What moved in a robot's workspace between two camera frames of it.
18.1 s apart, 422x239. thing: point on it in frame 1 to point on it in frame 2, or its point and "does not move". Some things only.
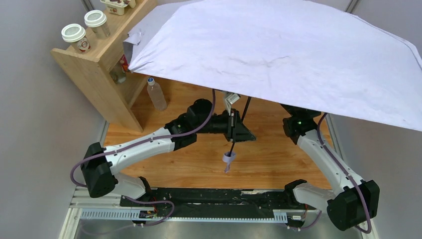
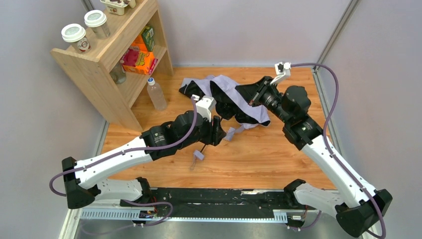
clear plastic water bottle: x=156 y=94 does not move
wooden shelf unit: x=103 y=71 does not move
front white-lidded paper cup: x=73 y=33 does not move
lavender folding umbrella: x=322 y=54 to x=232 y=106
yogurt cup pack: x=118 y=7 does not move
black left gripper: x=232 y=125 to x=216 y=131
